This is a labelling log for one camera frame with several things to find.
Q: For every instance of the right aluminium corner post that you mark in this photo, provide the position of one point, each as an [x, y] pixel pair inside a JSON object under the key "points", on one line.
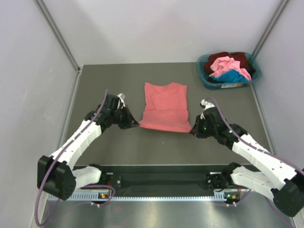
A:
{"points": [[270, 26]]}

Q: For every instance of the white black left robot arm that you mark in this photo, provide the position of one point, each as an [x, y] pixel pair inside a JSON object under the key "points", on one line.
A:
{"points": [[56, 173]]}

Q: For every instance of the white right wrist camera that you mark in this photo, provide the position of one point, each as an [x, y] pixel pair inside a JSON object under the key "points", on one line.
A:
{"points": [[205, 105]]}

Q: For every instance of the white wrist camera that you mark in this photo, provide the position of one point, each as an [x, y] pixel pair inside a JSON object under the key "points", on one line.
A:
{"points": [[121, 103], [205, 105]]}

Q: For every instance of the blue t shirt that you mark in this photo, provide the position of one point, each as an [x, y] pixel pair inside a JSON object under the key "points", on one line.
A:
{"points": [[231, 76]]}

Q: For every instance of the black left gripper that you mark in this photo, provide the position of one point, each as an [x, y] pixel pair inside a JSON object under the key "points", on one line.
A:
{"points": [[130, 122]]}

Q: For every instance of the coral red t shirt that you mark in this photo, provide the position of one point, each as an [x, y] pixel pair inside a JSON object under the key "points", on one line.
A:
{"points": [[166, 108]]}

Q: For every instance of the teal plastic laundry basket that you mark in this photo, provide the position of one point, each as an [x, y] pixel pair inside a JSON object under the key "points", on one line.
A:
{"points": [[204, 62]]}

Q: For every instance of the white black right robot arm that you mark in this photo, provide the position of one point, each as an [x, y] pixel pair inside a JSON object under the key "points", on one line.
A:
{"points": [[277, 180]]}

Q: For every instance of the left aluminium corner post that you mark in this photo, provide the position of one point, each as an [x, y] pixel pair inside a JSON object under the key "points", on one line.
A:
{"points": [[50, 21]]}

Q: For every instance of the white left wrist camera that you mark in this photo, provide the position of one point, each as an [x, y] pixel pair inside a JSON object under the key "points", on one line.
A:
{"points": [[121, 103]]}

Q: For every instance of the aluminium corner post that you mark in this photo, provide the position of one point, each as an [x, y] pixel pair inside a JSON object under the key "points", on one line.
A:
{"points": [[50, 21], [270, 26]]}

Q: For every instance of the light pink t shirt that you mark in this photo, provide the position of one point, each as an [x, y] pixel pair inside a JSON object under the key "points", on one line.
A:
{"points": [[224, 64]]}

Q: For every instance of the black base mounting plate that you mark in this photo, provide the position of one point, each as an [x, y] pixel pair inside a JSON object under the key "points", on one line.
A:
{"points": [[164, 180]]}

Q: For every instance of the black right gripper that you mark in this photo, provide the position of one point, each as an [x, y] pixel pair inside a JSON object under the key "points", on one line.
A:
{"points": [[196, 130]]}

